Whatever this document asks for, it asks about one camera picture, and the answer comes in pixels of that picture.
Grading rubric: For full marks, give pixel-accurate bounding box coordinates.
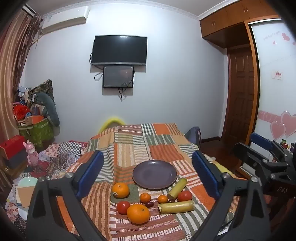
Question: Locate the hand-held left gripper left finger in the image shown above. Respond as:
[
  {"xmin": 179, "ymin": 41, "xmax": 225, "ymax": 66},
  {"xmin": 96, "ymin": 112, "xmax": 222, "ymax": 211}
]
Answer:
[{"xmin": 26, "ymin": 150, "xmax": 104, "ymax": 241}]

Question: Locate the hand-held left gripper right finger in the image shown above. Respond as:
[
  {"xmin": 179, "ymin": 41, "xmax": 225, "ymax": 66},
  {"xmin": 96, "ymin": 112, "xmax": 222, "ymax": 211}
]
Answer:
[{"xmin": 192, "ymin": 150, "xmax": 271, "ymax": 241}]

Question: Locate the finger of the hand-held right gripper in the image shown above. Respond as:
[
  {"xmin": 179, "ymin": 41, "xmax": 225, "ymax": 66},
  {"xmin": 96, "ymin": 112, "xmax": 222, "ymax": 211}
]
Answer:
[
  {"xmin": 250, "ymin": 133, "xmax": 292, "ymax": 163},
  {"xmin": 232, "ymin": 142, "xmax": 274, "ymax": 178}
]

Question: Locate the red tomato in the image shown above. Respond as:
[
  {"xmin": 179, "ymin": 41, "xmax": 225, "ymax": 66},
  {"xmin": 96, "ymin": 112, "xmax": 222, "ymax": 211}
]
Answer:
[
  {"xmin": 177, "ymin": 190, "xmax": 193, "ymax": 202},
  {"xmin": 116, "ymin": 201, "xmax": 131, "ymax": 215}
]

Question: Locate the yellow banana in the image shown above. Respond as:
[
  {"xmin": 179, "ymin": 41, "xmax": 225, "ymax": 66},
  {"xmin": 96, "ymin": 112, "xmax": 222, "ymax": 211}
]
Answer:
[
  {"xmin": 158, "ymin": 200, "xmax": 195, "ymax": 214},
  {"xmin": 167, "ymin": 178, "xmax": 188, "ymax": 199}
]

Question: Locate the large orange with sticker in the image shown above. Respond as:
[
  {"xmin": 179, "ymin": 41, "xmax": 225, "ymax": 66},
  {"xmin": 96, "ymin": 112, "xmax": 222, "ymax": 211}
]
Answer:
[{"xmin": 112, "ymin": 183, "xmax": 130, "ymax": 198}]

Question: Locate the yellow banana front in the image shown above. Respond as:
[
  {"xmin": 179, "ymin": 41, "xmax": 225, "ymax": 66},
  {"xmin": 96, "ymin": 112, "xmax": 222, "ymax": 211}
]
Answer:
[{"xmin": 158, "ymin": 200, "xmax": 195, "ymax": 214}]

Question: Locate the dark purple plate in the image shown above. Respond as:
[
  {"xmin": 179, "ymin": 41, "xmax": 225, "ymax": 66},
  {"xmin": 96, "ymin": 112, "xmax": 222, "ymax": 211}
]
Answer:
[{"xmin": 132, "ymin": 160, "xmax": 178, "ymax": 191}]

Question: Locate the large plain orange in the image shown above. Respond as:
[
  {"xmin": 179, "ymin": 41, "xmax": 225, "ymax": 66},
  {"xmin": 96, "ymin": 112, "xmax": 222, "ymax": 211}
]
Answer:
[{"xmin": 126, "ymin": 204, "xmax": 150, "ymax": 225}]

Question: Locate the yellow cloth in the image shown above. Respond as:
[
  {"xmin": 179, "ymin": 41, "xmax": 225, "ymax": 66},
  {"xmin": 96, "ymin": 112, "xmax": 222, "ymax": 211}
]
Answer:
[{"xmin": 211, "ymin": 161, "xmax": 232, "ymax": 178}]

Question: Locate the black white checkered cloth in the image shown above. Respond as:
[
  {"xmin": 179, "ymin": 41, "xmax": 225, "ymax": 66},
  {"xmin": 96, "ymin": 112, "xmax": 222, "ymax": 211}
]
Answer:
[{"xmin": 57, "ymin": 140, "xmax": 83, "ymax": 163}]

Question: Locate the floral quilt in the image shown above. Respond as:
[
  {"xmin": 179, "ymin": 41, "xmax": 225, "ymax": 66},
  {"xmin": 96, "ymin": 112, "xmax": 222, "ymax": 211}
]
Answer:
[{"xmin": 35, "ymin": 141, "xmax": 81, "ymax": 180}]

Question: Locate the white wardrobe sliding door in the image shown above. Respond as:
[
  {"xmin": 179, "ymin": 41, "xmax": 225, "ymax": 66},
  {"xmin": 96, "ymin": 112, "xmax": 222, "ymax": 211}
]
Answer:
[{"xmin": 245, "ymin": 19, "xmax": 296, "ymax": 169}]

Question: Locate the brown wooden door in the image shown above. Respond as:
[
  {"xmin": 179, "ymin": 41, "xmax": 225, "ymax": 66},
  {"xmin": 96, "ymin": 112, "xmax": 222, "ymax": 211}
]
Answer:
[{"xmin": 226, "ymin": 47, "xmax": 257, "ymax": 150}]

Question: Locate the yellow foam hoop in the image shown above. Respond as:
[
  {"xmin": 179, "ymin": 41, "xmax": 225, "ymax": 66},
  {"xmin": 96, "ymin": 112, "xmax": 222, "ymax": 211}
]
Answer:
[{"xmin": 98, "ymin": 116, "xmax": 127, "ymax": 134}]

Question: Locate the patchwork striped blanket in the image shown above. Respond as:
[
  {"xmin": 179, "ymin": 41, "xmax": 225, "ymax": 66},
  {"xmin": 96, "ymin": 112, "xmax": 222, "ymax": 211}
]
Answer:
[{"xmin": 53, "ymin": 123, "xmax": 245, "ymax": 241}]

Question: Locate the pink plush toy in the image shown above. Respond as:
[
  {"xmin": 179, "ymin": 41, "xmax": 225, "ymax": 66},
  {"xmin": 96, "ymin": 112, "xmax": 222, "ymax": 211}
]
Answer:
[{"xmin": 26, "ymin": 140, "xmax": 39, "ymax": 166}]

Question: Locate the pale green round lid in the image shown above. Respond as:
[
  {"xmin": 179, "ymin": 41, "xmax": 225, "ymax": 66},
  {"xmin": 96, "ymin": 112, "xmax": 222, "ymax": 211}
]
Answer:
[{"xmin": 18, "ymin": 176, "xmax": 39, "ymax": 187}]

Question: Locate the green storage box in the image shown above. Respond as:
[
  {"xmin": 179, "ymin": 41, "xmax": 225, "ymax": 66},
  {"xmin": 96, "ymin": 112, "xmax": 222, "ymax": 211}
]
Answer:
[{"xmin": 18, "ymin": 117, "xmax": 55, "ymax": 149}]

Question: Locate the brown cardboard sheet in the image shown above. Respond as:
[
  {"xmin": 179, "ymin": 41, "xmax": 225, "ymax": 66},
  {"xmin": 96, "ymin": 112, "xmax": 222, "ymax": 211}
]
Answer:
[{"xmin": 16, "ymin": 185, "xmax": 36, "ymax": 208}]

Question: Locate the orange cardboard box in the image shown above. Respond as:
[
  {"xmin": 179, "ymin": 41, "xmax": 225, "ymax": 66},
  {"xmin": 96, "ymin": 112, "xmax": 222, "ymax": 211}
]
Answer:
[{"xmin": 25, "ymin": 116, "xmax": 44, "ymax": 126}]

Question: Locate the grey plush pillow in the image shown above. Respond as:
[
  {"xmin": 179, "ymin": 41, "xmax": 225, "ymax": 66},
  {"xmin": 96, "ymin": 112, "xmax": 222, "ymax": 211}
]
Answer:
[{"xmin": 32, "ymin": 93, "xmax": 60, "ymax": 127}]

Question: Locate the red box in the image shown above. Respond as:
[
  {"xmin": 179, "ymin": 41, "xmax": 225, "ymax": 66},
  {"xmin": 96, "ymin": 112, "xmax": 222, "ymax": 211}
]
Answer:
[{"xmin": 0, "ymin": 136, "xmax": 27, "ymax": 161}]

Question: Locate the red bag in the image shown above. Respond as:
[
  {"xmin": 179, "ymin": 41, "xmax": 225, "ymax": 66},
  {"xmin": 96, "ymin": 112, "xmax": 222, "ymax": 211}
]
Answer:
[{"xmin": 13, "ymin": 103, "xmax": 30, "ymax": 121}]

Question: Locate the dark patterned cushion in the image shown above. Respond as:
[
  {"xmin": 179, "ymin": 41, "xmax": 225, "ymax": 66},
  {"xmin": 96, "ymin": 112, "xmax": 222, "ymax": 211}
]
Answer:
[{"xmin": 30, "ymin": 79, "xmax": 55, "ymax": 105}]

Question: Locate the wooden overhead cabinet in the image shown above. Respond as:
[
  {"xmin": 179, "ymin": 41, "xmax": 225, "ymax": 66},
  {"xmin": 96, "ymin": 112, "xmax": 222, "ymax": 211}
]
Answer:
[{"xmin": 199, "ymin": 0, "xmax": 280, "ymax": 48}]

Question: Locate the striped brown curtain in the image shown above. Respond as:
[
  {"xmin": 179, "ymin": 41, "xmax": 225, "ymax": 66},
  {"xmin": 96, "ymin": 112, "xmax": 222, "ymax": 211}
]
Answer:
[{"xmin": 0, "ymin": 10, "xmax": 43, "ymax": 139}]

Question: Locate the white air conditioner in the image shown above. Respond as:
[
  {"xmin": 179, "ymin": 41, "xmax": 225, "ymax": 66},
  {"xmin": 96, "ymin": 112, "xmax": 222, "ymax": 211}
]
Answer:
[{"xmin": 41, "ymin": 6, "xmax": 90, "ymax": 34}]

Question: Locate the hanging black cable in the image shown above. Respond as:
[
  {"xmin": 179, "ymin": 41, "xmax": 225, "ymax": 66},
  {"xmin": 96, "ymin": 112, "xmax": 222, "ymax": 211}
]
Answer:
[{"xmin": 117, "ymin": 87, "xmax": 130, "ymax": 102}]

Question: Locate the small black wall monitor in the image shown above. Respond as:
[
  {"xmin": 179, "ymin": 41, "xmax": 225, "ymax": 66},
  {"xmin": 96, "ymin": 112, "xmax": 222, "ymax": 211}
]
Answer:
[{"xmin": 102, "ymin": 65, "xmax": 134, "ymax": 88}]

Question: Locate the wall-mounted black television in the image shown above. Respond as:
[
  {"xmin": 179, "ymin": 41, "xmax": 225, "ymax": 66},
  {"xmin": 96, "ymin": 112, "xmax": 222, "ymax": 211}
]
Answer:
[{"xmin": 91, "ymin": 35, "xmax": 148, "ymax": 66}]

